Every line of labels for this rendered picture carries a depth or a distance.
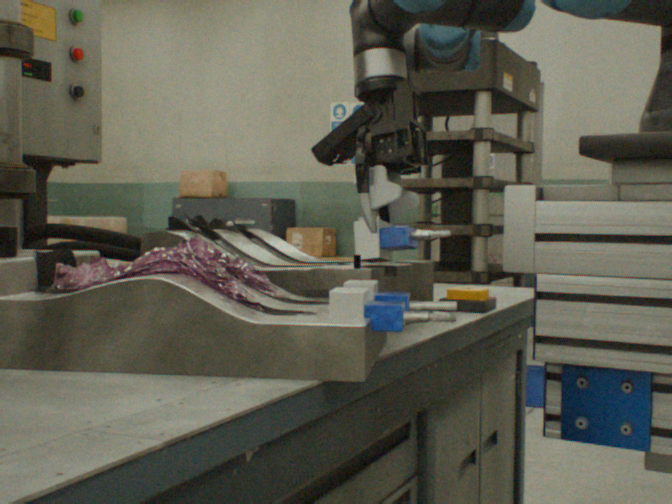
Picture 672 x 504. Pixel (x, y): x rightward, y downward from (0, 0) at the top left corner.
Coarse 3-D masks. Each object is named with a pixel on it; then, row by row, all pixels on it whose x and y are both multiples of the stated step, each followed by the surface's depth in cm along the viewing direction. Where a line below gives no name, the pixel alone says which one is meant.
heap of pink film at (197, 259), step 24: (192, 240) 103; (96, 264) 94; (120, 264) 94; (144, 264) 89; (168, 264) 88; (192, 264) 88; (216, 264) 92; (240, 264) 100; (72, 288) 93; (216, 288) 88; (240, 288) 89; (264, 288) 100
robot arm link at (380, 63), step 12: (384, 48) 116; (360, 60) 117; (372, 60) 116; (384, 60) 116; (396, 60) 117; (360, 72) 117; (372, 72) 116; (384, 72) 116; (396, 72) 116; (360, 84) 119
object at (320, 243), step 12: (288, 228) 816; (300, 228) 809; (312, 228) 803; (324, 228) 804; (288, 240) 817; (300, 240) 811; (312, 240) 804; (324, 240) 803; (312, 252) 804; (324, 252) 804
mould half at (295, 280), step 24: (144, 240) 126; (168, 240) 124; (240, 240) 134; (288, 264) 130; (312, 264) 129; (384, 264) 122; (408, 264) 123; (432, 264) 133; (288, 288) 116; (312, 288) 114; (384, 288) 115; (408, 288) 123; (432, 288) 133; (432, 312) 134
